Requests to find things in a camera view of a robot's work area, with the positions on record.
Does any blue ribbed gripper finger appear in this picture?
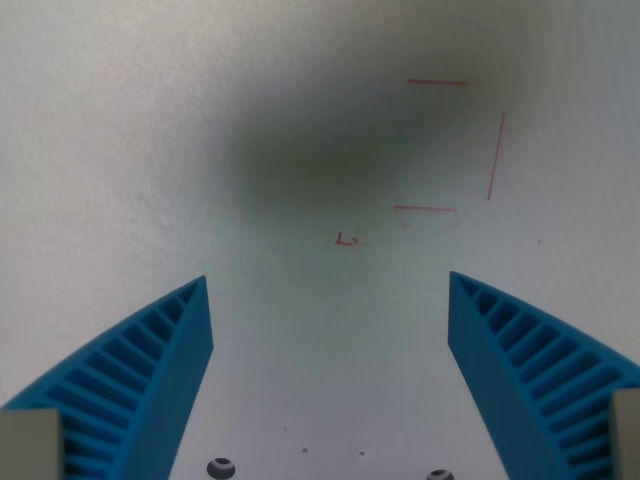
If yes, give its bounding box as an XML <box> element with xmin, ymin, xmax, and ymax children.
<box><xmin>0</xmin><ymin>274</ymin><xmax>215</xmax><ymax>480</ymax></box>
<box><xmin>447</xmin><ymin>270</ymin><xmax>640</xmax><ymax>480</ymax></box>

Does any grey finger mount block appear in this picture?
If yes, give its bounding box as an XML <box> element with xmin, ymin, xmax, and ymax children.
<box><xmin>610</xmin><ymin>387</ymin><xmax>640</xmax><ymax>480</ymax></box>
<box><xmin>0</xmin><ymin>407</ymin><xmax>65</xmax><ymax>480</ymax></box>

